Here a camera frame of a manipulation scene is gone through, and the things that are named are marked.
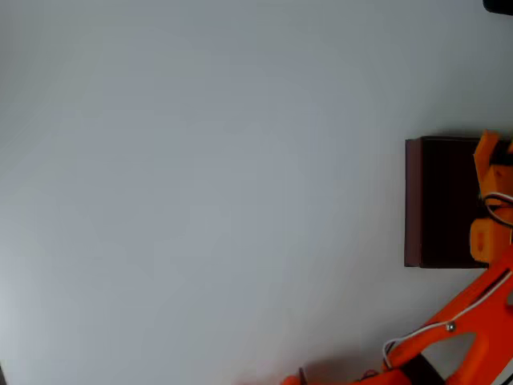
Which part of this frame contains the dark red open box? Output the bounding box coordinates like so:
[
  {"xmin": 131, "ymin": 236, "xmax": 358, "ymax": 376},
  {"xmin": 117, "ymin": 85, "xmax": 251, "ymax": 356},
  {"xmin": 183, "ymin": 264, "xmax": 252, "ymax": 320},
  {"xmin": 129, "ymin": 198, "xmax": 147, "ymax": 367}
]
[{"xmin": 403, "ymin": 136, "xmax": 513, "ymax": 270}]

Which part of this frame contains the black object at frame corner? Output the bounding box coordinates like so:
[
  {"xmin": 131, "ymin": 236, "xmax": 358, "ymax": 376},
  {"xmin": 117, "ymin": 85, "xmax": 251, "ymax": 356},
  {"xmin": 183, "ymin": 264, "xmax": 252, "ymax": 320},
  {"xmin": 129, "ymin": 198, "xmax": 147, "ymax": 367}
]
[{"xmin": 482, "ymin": 0, "xmax": 513, "ymax": 15}]

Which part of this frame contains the purple and red servo cable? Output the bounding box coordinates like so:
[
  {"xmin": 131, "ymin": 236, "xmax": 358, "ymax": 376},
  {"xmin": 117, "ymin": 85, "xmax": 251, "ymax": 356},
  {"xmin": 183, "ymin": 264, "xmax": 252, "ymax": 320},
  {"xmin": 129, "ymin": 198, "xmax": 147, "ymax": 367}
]
[{"xmin": 479, "ymin": 192, "xmax": 513, "ymax": 232}]

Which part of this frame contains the white servo cable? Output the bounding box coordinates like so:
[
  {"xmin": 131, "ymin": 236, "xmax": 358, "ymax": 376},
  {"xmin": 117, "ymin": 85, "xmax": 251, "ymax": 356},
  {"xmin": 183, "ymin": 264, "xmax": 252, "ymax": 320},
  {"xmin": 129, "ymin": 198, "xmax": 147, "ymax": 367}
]
[{"xmin": 382, "ymin": 270, "xmax": 513, "ymax": 368}]

